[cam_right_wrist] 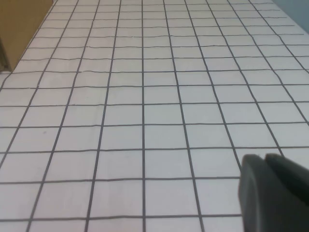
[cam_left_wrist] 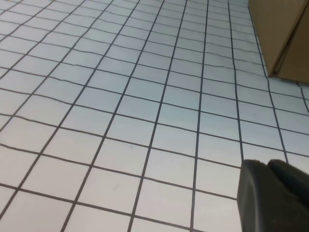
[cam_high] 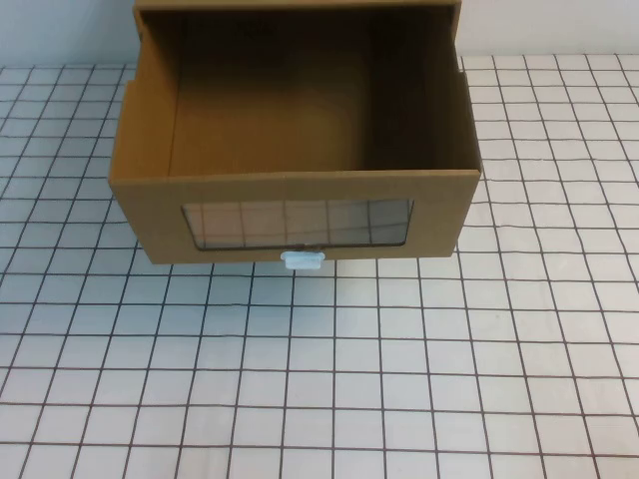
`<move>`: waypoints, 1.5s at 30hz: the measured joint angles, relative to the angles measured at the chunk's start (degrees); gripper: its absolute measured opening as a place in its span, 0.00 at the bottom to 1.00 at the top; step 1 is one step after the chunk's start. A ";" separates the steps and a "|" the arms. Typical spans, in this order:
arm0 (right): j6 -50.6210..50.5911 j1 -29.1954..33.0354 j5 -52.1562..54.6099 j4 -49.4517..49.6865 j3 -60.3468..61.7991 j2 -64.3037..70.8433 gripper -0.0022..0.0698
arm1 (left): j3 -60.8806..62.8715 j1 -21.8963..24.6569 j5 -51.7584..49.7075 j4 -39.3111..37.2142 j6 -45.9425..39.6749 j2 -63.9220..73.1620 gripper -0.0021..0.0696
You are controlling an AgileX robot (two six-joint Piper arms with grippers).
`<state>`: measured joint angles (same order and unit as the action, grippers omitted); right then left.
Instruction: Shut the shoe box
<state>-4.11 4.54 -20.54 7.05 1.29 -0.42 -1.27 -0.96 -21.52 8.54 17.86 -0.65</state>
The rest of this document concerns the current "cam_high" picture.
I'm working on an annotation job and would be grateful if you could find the brown cardboard shoe box drawer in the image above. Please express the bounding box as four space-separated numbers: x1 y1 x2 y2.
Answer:
108 5 484 265

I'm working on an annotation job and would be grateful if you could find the brown cardboard shoe box shell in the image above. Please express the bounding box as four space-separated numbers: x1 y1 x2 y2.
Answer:
134 0 463 13

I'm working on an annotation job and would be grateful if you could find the white plastic drawer handle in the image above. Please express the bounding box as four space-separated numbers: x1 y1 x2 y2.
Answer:
279 249 327 273

